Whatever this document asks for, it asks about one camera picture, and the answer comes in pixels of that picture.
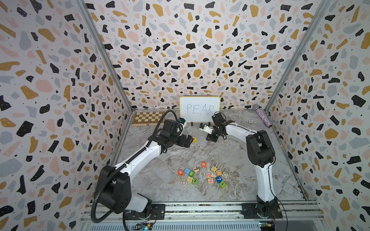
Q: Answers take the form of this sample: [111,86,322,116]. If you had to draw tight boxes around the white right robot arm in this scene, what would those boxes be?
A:
[199,112,278,218]

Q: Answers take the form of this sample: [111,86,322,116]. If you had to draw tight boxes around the wooden O block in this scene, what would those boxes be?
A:
[181,180,188,187]

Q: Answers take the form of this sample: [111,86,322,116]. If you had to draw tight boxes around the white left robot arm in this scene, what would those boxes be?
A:
[91,110,193,223]

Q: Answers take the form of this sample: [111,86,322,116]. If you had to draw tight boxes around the pink glitter bottle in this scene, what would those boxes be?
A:
[252,105,272,128]

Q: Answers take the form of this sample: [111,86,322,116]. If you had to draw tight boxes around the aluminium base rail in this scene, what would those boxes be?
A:
[79,201,329,231]

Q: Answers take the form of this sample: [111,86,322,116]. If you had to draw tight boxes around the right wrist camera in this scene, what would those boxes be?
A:
[199,123,213,134]

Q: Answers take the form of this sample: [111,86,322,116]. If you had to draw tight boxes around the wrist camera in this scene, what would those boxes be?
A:
[199,123,213,134]
[178,117,187,129]

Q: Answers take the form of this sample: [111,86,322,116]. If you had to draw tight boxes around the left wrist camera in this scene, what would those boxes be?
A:
[178,117,187,129]

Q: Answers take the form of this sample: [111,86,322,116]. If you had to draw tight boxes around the yellow framed whiteboard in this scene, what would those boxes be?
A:
[179,96,221,123]

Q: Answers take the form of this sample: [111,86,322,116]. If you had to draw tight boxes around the blue 7 block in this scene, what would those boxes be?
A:
[216,176,223,183]

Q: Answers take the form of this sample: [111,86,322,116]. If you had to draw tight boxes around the green I block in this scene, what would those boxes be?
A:
[219,181,226,188]

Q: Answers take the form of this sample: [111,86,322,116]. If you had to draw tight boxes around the wooden chessboard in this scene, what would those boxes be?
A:
[132,111,164,127]

